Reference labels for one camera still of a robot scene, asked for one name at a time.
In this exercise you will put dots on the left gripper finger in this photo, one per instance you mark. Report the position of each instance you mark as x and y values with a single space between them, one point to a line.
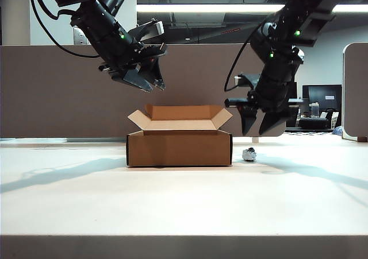
141 82
156 75

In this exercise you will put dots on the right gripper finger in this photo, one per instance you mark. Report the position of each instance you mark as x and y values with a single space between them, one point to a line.
271 124
247 121

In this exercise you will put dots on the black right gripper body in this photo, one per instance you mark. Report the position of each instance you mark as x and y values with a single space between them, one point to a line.
273 95

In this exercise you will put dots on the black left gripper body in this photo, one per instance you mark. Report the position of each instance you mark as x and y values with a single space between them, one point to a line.
129 58

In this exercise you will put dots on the small paper ball black mark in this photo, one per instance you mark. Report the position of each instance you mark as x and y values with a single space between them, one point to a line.
249 154

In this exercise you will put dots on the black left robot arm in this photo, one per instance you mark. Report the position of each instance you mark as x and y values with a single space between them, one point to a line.
100 20

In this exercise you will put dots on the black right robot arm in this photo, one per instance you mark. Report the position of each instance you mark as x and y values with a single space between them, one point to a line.
299 9

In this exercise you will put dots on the brown cardboard box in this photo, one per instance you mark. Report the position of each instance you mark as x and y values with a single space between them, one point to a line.
178 151

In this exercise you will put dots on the white divider foot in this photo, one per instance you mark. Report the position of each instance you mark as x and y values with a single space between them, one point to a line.
255 140

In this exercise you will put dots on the black round ottoman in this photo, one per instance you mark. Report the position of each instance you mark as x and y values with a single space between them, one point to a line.
314 123

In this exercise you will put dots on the blue plastic bag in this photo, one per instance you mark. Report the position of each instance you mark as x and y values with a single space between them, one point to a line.
338 131

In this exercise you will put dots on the narrow grey-brown desk divider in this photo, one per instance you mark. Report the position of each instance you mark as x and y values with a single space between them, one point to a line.
356 92

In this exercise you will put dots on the wide grey-brown desk divider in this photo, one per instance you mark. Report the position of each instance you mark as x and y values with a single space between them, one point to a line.
51 98

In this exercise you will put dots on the long ceiling light strip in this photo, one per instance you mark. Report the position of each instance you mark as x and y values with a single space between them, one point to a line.
218 8

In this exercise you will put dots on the brown divider foot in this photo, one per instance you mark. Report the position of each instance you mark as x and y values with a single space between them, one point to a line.
362 139

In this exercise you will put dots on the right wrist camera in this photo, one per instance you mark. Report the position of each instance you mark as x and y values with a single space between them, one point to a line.
247 80

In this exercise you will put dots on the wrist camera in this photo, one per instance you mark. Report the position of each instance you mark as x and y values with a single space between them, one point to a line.
152 30
247 80

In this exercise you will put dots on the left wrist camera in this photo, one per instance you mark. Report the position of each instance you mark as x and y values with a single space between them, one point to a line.
152 30

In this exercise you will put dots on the metal wall plate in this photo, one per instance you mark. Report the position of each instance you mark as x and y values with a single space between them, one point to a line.
77 39

